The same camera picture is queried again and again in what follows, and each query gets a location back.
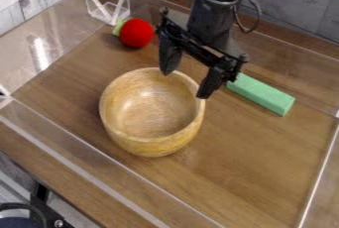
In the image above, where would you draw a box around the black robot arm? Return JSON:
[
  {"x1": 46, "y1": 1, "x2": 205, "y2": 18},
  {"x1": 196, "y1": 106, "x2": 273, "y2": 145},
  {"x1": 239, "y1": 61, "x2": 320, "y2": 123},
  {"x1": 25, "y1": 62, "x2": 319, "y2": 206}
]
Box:
[{"x1": 156, "y1": 0, "x2": 248, "y2": 99}]

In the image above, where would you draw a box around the red fruit with green stem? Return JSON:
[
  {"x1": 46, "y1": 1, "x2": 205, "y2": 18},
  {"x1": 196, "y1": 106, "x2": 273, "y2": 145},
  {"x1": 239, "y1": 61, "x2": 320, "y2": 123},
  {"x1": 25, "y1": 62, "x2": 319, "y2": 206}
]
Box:
[{"x1": 112, "y1": 18, "x2": 155, "y2": 49}]

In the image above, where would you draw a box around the black table clamp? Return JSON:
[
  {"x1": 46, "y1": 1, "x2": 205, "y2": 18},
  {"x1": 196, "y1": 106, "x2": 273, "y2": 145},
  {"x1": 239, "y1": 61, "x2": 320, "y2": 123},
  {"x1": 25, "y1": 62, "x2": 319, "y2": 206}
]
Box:
[{"x1": 0, "y1": 182, "x2": 77, "y2": 228}]

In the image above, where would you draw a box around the wooden bowl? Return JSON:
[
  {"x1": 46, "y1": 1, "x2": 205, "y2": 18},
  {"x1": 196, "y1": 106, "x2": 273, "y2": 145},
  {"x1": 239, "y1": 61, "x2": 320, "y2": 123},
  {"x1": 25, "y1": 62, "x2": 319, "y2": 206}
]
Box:
[{"x1": 99, "y1": 67, "x2": 205, "y2": 158}]

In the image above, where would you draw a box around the green rectangular block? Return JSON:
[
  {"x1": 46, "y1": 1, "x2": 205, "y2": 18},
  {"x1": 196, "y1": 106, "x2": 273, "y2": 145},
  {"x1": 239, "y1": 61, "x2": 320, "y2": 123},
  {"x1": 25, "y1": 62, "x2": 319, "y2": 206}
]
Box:
[{"x1": 227, "y1": 73, "x2": 295, "y2": 116}]

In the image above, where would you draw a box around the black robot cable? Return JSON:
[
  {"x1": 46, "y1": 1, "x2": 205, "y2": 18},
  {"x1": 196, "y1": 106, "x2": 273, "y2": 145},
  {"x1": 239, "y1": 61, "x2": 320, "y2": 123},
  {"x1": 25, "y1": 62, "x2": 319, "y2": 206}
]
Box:
[{"x1": 232, "y1": 0, "x2": 263, "y2": 35}]

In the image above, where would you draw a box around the clear acrylic tray wall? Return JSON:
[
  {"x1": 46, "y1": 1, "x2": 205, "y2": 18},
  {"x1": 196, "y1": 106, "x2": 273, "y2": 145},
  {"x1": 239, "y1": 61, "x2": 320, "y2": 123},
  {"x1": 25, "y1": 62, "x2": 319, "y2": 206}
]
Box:
[{"x1": 0, "y1": 0, "x2": 339, "y2": 228}]

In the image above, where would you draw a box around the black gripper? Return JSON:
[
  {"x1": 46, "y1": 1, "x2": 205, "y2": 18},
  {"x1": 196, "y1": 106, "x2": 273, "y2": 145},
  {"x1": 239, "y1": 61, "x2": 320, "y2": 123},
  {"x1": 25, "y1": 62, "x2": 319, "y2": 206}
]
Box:
[{"x1": 156, "y1": 7, "x2": 248, "y2": 99}]

